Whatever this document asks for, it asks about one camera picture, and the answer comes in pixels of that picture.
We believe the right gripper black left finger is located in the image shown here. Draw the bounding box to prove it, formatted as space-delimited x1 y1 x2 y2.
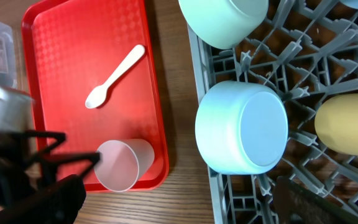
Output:
0 175 86 224

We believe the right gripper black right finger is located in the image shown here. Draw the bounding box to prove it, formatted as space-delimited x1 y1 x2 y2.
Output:
273 177 358 224

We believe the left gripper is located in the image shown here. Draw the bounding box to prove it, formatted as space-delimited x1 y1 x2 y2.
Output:
0 130 101 207

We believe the pink plastic cup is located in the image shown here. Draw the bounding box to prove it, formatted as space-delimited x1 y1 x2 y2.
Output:
94 139 155 192

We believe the white plastic spoon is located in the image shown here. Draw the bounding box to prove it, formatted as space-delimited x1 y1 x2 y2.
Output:
85 45 145 109

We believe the blue bowl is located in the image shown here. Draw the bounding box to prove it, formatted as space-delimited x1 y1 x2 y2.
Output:
195 81 288 175

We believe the yellow plastic cup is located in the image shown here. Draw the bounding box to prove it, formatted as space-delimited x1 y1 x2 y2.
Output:
314 93 358 156

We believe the green bowl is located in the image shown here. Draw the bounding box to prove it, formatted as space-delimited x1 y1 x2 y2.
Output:
178 0 269 50

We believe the grey dishwasher rack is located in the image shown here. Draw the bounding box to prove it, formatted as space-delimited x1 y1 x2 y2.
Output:
189 0 358 223

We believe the red plastic tray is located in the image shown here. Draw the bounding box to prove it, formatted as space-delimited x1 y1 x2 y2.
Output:
21 0 169 191

